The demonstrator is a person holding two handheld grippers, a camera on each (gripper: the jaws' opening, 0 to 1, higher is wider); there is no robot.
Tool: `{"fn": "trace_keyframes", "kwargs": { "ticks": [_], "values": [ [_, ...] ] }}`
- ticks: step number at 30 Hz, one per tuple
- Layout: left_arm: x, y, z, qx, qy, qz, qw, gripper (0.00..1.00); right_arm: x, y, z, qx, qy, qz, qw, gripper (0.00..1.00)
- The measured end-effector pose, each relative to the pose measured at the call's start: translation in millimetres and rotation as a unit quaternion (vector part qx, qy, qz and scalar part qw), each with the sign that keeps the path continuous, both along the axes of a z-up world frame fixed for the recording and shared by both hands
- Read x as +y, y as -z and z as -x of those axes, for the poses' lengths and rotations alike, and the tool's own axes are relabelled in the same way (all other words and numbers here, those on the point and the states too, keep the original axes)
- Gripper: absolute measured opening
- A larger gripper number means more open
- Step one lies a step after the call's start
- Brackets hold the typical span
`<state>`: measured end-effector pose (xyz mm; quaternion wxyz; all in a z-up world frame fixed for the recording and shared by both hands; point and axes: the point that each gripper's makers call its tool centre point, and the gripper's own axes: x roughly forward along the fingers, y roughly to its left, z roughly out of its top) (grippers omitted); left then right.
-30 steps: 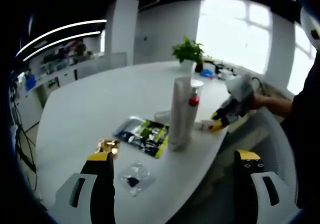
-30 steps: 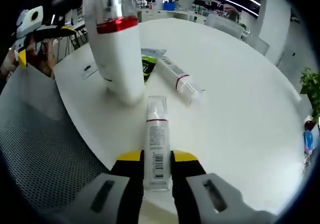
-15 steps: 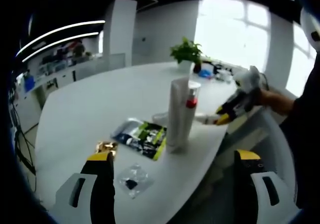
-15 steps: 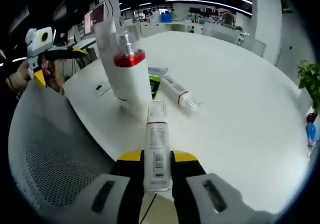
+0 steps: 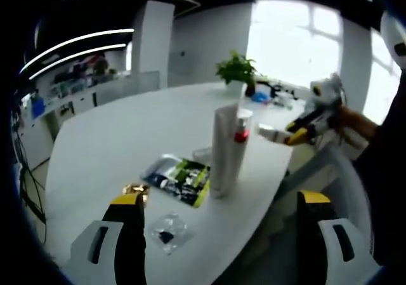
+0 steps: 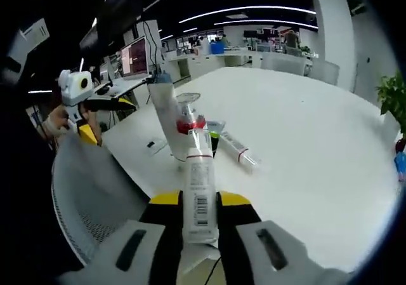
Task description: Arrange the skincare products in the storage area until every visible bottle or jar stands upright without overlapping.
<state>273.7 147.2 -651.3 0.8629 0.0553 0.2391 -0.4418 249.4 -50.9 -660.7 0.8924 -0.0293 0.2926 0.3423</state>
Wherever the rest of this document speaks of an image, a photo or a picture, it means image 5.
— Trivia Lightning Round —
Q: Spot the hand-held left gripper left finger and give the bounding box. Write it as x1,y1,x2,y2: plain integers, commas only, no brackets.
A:
69,192,147,285

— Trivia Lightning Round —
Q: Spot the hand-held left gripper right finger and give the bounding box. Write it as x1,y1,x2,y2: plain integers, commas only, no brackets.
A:
296,189,372,285

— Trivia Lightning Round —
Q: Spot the clear plastic bag dark sample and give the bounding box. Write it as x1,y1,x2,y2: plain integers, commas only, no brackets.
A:
148,211,195,256

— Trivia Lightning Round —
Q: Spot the gold foil skincare sachet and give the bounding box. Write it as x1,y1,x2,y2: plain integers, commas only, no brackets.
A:
122,183,152,206

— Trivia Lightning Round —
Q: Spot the clear-capped red-banded skincare pump bottle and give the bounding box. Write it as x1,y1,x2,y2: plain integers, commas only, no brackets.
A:
233,108,254,143

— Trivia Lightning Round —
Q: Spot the large white skincare tube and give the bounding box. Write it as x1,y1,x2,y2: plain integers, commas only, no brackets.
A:
210,103,247,199

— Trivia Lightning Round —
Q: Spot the green black skincare sachet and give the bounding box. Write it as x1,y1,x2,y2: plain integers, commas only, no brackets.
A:
141,153,212,208

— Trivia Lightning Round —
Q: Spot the blue storage bin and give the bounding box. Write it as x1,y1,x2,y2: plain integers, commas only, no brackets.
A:
30,96,46,119

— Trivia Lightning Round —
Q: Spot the person's right hand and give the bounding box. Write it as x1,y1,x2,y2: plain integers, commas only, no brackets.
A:
332,106,360,136

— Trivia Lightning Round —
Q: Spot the blue plastic bag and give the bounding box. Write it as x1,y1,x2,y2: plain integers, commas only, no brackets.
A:
252,91,273,104

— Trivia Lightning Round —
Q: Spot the grey mesh office chair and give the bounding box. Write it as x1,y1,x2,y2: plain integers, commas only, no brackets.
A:
274,145,377,263

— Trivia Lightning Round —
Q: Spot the green potted plant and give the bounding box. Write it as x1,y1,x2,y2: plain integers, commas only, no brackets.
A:
215,50,258,95

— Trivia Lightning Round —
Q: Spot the white worn device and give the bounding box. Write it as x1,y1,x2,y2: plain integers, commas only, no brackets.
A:
379,10,406,69

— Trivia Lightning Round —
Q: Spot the white cabinet counter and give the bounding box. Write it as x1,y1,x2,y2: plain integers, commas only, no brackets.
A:
18,75,137,159

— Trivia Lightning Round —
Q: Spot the white ceiling light strip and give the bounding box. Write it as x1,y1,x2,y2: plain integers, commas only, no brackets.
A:
29,43,127,80
19,28,135,75

